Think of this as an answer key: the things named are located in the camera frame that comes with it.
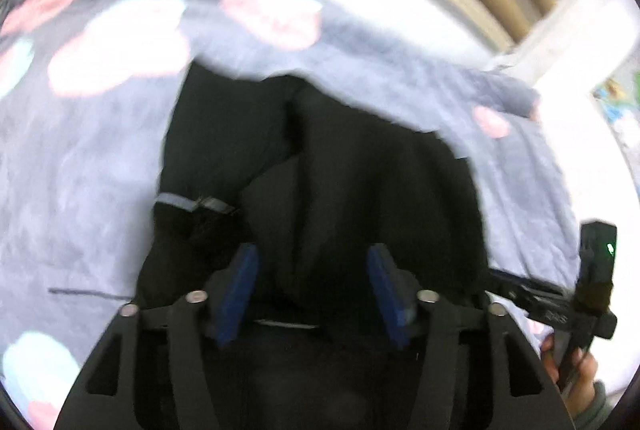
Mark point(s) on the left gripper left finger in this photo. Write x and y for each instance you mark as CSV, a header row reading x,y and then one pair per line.
x,y
148,370

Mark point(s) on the black jacket with grey piping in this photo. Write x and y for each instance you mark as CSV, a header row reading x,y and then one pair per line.
x,y
313,184

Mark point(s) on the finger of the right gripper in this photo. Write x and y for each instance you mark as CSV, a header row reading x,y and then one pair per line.
x,y
527,293

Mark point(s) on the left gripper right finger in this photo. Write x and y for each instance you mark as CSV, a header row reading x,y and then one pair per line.
x,y
477,369

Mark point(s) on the person's right hand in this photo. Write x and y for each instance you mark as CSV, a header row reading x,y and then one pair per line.
x,y
582,392

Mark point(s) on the grey floral bed quilt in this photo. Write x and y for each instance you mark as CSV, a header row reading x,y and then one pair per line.
x,y
88,88

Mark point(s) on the colourful wall poster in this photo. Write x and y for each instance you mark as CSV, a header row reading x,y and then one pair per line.
x,y
618,99

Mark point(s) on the grey sleeve forearm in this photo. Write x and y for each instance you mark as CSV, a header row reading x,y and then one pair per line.
x,y
597,412

